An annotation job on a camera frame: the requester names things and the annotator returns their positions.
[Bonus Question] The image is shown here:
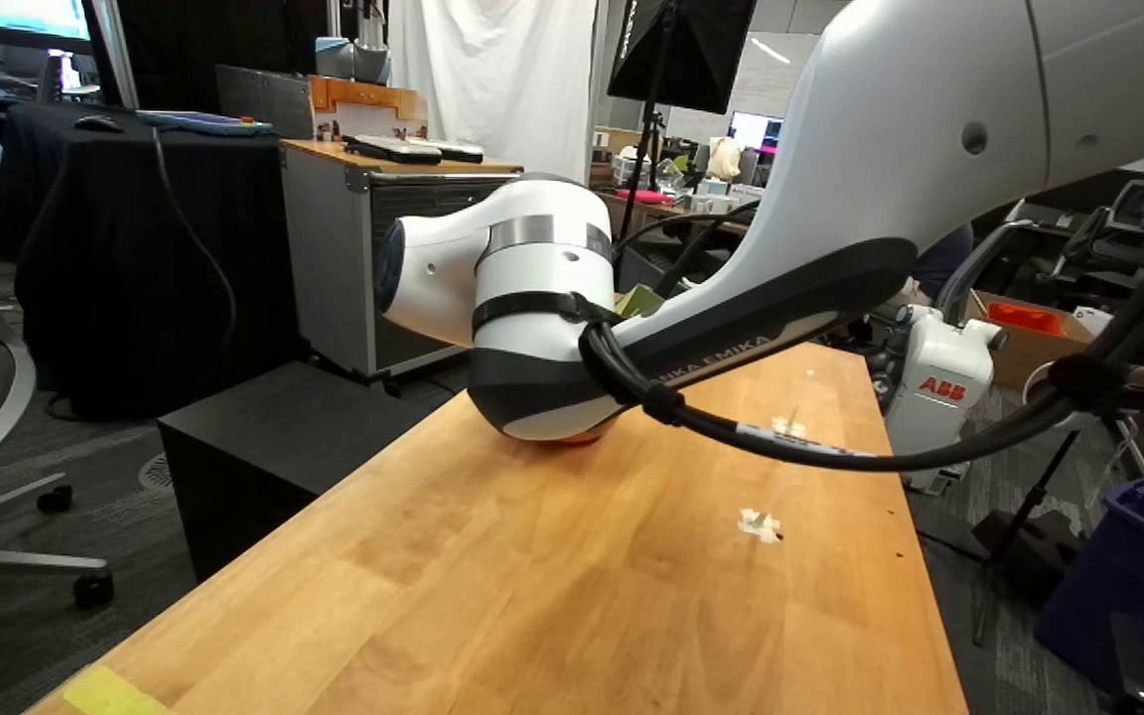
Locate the large lit display screen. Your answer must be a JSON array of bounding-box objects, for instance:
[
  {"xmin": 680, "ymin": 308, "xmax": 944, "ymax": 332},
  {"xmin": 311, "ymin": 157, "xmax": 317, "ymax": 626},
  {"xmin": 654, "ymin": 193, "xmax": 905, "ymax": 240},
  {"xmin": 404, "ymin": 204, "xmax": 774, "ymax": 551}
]
[{"xmin": 0, "ymin": 0, "xmax": 96, "ymax": 47}]

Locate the yellow green wrist camera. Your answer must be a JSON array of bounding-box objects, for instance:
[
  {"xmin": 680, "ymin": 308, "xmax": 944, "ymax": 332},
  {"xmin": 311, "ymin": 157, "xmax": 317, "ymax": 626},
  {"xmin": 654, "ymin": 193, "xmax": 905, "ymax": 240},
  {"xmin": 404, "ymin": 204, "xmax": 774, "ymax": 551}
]
[{"xmin": 615, "ymin": 284, "xmax": 666, "ymax": 324}]

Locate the cardboard box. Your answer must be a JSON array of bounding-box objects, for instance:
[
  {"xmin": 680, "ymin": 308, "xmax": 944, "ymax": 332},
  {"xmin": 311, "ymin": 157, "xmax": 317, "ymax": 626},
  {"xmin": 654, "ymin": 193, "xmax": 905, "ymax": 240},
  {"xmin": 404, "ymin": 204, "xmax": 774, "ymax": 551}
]
[{"xmin": 989, "ymin": 294, "xmax": 1122, "ymax": 403}]

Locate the black softbox light on stand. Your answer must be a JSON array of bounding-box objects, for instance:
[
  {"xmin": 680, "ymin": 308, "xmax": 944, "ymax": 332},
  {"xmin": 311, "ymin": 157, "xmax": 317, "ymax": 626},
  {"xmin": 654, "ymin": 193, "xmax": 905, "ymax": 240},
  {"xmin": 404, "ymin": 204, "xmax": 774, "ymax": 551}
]
[{"xmin": 605, "ymin": 0, "xmax": 762, "ymax": 272}]

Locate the white tape strip crumpled end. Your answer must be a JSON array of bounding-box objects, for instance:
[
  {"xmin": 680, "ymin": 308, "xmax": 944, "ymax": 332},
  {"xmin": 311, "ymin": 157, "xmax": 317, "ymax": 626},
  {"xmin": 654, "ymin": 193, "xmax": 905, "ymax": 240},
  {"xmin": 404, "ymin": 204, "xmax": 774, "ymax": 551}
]
[
  {"xmin": 766, "ymin": 411, "xmax": 815, "ymax": 451},
  {"xmin": 734, "ymin": 504, "xmax": 791, "ymax": 549}
]

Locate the yellow tape patch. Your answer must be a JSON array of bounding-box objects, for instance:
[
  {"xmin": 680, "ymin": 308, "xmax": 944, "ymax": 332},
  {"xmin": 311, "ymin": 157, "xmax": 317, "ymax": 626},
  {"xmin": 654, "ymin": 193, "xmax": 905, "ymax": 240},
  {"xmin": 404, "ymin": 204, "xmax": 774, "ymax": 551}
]
[{"xmin": 55, "ymin": 664, "xmax": 174, "ymax": 715}]

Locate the grey drawer cabinet wooden top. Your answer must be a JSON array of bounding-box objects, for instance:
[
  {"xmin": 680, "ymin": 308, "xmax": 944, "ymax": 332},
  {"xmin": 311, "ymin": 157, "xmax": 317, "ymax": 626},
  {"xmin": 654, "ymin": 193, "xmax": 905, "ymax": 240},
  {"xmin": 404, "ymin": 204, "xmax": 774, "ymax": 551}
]
[{"xmin": 277, "ymin": 137, "xmax": 527, "ymax": 386}]

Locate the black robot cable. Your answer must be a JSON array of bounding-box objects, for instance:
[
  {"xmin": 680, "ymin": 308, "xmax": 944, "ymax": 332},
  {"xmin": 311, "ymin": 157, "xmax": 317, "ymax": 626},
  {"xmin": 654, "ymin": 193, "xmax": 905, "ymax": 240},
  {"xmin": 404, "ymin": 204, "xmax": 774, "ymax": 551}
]
[{"xmin": 574, "ymin": 194, "xmax": 1144, "ymax": 476}]

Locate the white ABB machine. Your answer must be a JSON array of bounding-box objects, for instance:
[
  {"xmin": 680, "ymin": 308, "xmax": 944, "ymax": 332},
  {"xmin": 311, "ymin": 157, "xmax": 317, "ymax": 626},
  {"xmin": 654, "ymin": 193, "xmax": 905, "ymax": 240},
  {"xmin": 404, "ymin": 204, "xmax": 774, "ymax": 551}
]
[{"xmin": 883, "ymin": 298, "xmax": 1004, "ymax": 492}]

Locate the white curtain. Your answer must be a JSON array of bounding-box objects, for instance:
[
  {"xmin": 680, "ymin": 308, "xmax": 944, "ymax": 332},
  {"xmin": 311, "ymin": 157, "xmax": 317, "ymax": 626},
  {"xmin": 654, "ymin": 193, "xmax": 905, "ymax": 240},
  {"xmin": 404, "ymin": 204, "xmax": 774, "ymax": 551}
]
[{"xmin": 386, "ymin": 0, "xmax": 600, "ymax": 193}]

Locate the black low box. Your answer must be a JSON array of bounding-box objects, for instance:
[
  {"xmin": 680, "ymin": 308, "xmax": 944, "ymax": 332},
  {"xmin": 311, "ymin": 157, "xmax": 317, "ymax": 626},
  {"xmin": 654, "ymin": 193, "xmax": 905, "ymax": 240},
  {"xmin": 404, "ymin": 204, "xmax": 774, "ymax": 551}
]
[{"xmin": 154, "ymin": 357, "xmax": 476, "ymax": 588}]

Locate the black backdrop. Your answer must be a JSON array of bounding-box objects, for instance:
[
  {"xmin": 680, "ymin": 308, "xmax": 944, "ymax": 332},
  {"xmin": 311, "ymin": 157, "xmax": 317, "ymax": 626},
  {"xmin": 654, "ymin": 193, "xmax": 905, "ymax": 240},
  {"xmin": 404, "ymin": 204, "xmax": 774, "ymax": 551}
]
[{"xmin": 112, "ymin": 0, "xmax": 335, "ymax": 116}]

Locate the blue bin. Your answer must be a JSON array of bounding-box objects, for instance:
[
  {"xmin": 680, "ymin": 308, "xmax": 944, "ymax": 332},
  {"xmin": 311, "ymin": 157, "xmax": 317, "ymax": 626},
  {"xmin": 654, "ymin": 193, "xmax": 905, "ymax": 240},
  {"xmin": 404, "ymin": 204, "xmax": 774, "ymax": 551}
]
[{"xmin": 1034, "ymin": 471, "xmax": 1144, "ymax": 693}]

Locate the black cloth covered table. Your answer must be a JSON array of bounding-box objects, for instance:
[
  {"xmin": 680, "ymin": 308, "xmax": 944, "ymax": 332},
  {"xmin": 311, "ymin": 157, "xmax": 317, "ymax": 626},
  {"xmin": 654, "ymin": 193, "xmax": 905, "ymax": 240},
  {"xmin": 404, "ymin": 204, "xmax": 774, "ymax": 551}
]
[{"xmin": 7, "ymin": 101, "xmax": 311, "ymax": 424}]

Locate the wooden office desk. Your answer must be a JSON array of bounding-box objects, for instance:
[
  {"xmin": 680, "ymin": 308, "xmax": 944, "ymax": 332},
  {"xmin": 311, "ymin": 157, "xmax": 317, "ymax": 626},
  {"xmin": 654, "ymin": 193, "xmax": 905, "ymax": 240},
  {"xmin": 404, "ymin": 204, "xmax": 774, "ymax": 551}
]
[{"xmin": 625, "ymin": 185, "xmax": 762, "ymax": 232}]

